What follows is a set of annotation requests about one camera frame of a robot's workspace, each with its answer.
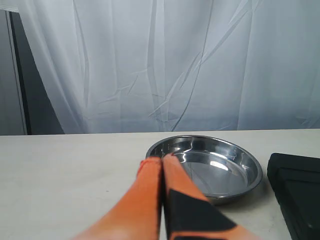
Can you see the white backdrop curtain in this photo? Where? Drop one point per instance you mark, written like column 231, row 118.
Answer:
column 115, row 66

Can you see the dark grey panel with frame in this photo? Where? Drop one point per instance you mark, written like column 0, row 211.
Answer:
column 25, row 108

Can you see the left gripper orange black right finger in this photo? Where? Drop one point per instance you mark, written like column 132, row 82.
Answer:
column 189, row 215

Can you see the black tool case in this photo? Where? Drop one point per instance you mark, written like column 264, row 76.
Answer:
column 295, row 181

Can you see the round stainless steel bowl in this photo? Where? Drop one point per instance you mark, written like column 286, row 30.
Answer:
column 222, row 170

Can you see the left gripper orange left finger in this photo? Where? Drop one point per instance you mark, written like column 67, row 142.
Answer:
column 137, row 215

